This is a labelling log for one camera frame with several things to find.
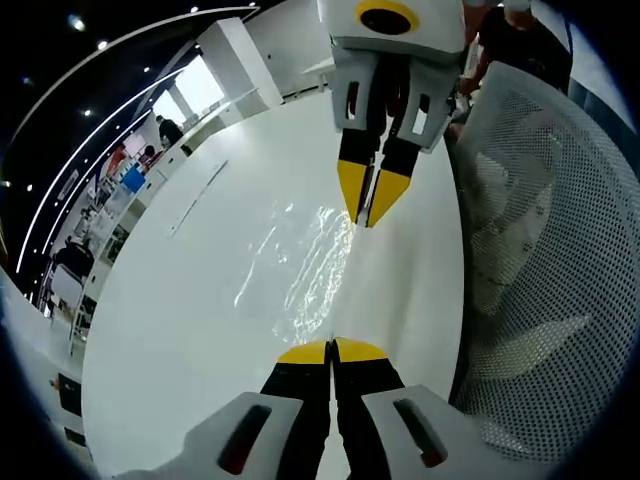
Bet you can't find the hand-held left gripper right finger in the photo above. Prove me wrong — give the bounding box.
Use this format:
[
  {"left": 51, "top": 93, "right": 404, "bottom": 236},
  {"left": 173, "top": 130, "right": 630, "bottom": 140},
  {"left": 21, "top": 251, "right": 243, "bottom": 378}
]
[{"left": 332, "top": 337, "right": 494, "bottom": 480}]

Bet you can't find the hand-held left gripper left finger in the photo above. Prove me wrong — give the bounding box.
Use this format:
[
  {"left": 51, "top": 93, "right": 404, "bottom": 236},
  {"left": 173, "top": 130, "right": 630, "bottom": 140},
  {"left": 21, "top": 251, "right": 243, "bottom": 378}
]
[{"left": 117, "top": 339, "right": 332, "bottom": 480}]

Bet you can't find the clear food packaging bag stack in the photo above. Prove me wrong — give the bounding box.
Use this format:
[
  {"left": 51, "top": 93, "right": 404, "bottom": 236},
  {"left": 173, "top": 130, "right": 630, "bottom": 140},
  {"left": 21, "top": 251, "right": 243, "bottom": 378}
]
[{"left": 232, "top": 199, "right": 364, "bottom": 349}]

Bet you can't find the person's upper body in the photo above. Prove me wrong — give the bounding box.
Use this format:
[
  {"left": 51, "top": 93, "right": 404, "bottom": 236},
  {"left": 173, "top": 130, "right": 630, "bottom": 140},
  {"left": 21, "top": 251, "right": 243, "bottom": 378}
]
[{"left": 477, "top": 3, "right": 574, "bottom": 96}]

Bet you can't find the long white counter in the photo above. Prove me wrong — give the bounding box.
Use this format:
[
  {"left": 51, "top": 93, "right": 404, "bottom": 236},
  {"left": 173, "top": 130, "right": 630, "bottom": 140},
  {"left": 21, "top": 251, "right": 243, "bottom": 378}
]
[{"left": 69, "top": 87, "right": 262, "bottom": 351}]

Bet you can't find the white square pillar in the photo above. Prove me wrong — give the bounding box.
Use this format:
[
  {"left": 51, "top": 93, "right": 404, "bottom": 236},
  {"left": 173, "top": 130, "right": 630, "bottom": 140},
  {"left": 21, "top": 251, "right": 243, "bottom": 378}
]
[{"left": 196, "top": 16, "right": 284, "bottom": 110}]

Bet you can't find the bright window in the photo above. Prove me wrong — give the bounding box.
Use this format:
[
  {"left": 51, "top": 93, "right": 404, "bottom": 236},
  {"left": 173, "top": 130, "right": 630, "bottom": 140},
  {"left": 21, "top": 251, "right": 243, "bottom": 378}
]
[{"left": 153, "top": 58, "right": 227, "bottom": 127}]

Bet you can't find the white mesh office chair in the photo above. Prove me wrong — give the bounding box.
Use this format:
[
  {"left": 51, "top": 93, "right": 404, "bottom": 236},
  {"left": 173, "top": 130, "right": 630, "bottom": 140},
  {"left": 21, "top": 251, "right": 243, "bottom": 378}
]
[{"left": 448, "top": 61, "right": 640, "bottom": 467}]

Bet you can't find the blue storage crate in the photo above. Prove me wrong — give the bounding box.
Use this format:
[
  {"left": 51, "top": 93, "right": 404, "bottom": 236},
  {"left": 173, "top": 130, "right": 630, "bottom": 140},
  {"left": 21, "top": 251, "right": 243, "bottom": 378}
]
[{"left": 121, "top": 164, "right": 147, "bottom": 195}]

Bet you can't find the white table cable cover strip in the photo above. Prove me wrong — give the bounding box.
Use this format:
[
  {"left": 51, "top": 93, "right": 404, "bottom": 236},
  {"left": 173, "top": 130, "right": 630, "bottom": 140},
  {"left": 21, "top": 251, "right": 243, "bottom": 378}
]
[{"left": 166, "top": 159, "right": 229, "bottom": 239}]

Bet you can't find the pink wall screen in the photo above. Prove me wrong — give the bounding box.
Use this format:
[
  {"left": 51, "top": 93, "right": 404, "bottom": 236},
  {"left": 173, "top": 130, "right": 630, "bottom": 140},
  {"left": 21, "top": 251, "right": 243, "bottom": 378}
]
[{"left": 123, "top": 133, "right": 149, "bottom": 159}]

